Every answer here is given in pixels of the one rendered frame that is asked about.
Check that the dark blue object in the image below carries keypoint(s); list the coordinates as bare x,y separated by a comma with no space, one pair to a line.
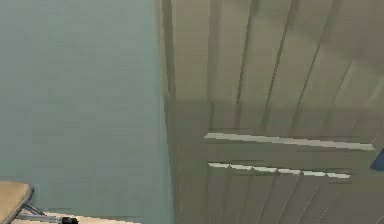
379,163

